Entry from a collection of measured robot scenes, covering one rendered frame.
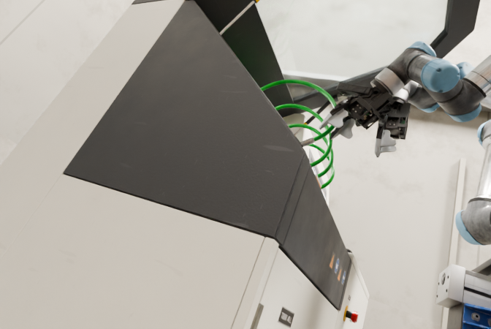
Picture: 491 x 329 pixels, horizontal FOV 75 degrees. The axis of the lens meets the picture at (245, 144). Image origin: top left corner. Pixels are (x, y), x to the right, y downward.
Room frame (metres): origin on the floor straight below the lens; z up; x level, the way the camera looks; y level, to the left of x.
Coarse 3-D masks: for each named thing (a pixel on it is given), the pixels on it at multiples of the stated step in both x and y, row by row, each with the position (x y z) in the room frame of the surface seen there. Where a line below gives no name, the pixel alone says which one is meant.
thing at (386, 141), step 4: (384, 132) 0.84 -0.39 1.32; (388, 132) 0.84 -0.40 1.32; (384, 136) 0.84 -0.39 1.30; (388, 136) 0.84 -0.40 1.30; (376, 140) 0.85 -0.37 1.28; (380, 140) 0.84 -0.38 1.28; (384, 140) 0.84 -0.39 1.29; (388, 140) 0.83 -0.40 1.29; (392, 140) 0.83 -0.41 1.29; (376, 144) 0.85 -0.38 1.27; (380, 144) 0.84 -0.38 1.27; (384, 144) 0.84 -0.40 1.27; (388, 144) 0.83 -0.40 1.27; (392, 144) 0.83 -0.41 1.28; (376, 148) 0.85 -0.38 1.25; (376, 152) 0.86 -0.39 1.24
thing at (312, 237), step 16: (304, 192) 0.54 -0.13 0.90; (320, 192) 0.61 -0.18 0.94; (304, 208) 0.56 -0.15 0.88; (320, 208) 0.64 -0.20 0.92; (304, 224) 0.59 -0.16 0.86; (320, 224) 0.67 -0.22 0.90; (288, 240) 0.54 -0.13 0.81; (304, 240) 0.61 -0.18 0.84; (320, 240) 0.70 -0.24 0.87; (336, 240) 0.82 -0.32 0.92; (288, 256) 0.58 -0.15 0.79; (304, 256) 0.63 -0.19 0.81; (320, 256) 0.73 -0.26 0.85; (336, 256) 0.86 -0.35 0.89; (304, 272) 0.67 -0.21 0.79; (320, 272) 0.76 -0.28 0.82; (320, 288) 0.80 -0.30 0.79; (336, 288) 0.95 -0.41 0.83; (336, 304) 1.00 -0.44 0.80
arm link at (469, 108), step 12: (480, 72) 0.57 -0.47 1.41; (468, 84) 0.60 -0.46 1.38; (480, 84) 0.58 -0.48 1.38; (456, 96) 0.61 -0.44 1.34; (468, 96) 0.61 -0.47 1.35; (480, 96) 0.60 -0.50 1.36; (444, 108) 0.66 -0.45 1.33; (456, 108) 0.64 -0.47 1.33; (468, 108) 0.63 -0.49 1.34; (480, 108) 0.63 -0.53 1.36; (456, 120) 0.68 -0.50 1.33; (468, 120) 0.66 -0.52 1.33
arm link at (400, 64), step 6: (414, 42) 0.63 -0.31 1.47; (420, 42) 0.61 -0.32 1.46; (408, 48) 0.63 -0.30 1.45; (414, 48) 0.62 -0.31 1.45; (420, 48) 0.61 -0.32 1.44; (426, 48) 0.60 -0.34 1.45; (402, 54) 0.65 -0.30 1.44; (408, 54) 0.63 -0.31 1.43; (414, 54) 0.61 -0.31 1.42; (432, 54) 0.61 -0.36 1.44; (396, 60) 0.66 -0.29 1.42; (402, 60) 0.65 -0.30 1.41; (408, 60) 0.63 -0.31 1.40; (390, 66) 0.67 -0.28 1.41; (396, 66) 0.66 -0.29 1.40; (402, 66) 0.65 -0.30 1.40; (396, 72) 0.66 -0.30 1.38; (402, 72) 0.66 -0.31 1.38; (402, 78) 0.67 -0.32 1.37; (408, 78) 0.66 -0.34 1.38
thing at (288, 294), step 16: (272, 272) 0.52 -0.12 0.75; (288, 272) 0.58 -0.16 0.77; (272, 288) 0.54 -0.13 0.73; (288, 288) 0.60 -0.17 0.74; (304, 288) 0.69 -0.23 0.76; (272, 304) 0.56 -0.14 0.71; (288, 304) 0.63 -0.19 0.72; (304, 304) 0.71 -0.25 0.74; (320, 304) 0.83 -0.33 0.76; (256, 320) 0.52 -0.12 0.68; (272, 320) 0.58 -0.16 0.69; (288, 320) 0.65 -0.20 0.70; (304, 320) 0.74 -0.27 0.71; (320, 320) 0.87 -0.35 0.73; (336, 320) 1.05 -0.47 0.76
